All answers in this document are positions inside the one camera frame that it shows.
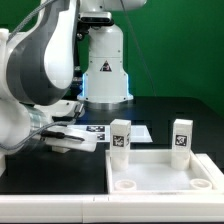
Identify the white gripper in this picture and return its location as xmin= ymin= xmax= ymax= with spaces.
xmin=39 ymin=100 xmax=97 ymax=152

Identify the white square table top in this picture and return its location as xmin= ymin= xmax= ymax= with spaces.
xmin=106 ymin=149 xmax=218 ymax=194

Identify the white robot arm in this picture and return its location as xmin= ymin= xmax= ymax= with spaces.
xmin=0 ymin=0 xmax=147 ymax=154

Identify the white left fence block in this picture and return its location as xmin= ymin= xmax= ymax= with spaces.
xmin=0 ymin=154 xmax=6 ymax=177

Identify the white front fence rail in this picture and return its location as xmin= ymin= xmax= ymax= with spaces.
xmin=0 ymin=195 xmax=224 ymax=223

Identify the white fence rail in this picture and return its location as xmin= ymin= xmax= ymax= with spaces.
xmin=0 ymin=195 xmax=224 ymax=223
xmin=196 ymin=154 xmax=224 ymax=193

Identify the white marker base plate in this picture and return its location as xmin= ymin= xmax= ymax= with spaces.
xmin=71 ymin=125 xmax=152 ymax=143

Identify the white right fence rail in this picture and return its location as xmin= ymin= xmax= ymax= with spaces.
xmin=196 ymin=154 xmax=224 ymax=193

